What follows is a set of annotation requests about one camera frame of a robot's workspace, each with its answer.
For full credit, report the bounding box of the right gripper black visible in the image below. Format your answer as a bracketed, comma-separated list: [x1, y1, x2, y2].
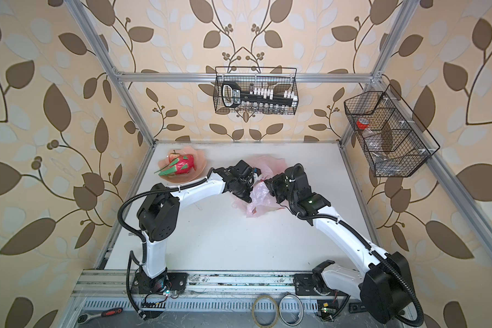
[264, 173, 297, 205]

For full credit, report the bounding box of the pink plastic bag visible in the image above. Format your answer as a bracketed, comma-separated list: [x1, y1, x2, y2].
[232, 155, 288, 217]

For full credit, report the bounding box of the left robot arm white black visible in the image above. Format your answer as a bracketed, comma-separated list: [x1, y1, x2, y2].
[117, 160, 262, 294]

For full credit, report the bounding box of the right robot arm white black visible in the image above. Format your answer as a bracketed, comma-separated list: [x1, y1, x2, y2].
[265, 164, 424, 327]

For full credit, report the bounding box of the pink fruit plate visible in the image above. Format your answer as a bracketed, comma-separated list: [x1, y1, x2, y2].
[155, 146, 207, 184]

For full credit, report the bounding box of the red dragon fruit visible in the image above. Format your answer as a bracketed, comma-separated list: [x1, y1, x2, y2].
[157, 154, 196, 176]

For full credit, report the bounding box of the peach fruit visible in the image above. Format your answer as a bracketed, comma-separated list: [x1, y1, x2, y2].
[168, 153, 180, 163]

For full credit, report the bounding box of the black socket tool set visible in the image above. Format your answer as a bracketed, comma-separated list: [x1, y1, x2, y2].
[220, 81, 299, 110]

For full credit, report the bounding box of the red capped plastic bottle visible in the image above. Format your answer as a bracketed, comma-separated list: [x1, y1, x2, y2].
[356, 118, 387, 153]

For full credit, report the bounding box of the tape roll left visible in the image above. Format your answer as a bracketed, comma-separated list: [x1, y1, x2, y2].
[251, 295, 280, 328]

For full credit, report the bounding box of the tape roll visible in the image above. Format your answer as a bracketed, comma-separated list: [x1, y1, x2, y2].
[251, 295, 280, 328]
[279, 293, 305, 327]

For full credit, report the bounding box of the tape roll right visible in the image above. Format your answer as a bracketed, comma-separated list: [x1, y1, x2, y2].
[279, 293, 305, 327]

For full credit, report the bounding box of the black wire basket centre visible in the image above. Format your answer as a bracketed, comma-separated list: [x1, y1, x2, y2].
[213, 66, 299, 116]

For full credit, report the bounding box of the black wire basket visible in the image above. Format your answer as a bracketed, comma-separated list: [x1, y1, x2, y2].
[213, 66, 299, 116]
[344, 85, 440, 178]

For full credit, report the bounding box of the black wire basket right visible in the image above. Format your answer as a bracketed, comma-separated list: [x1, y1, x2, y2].
[344, 85, 440, 178]

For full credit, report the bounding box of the red handled ratchet wrench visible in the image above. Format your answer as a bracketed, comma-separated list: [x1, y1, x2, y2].
[77, 307, 123, 325]

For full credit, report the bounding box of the aluminium frame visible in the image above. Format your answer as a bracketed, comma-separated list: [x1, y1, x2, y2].
[65, 1, 492, 261]

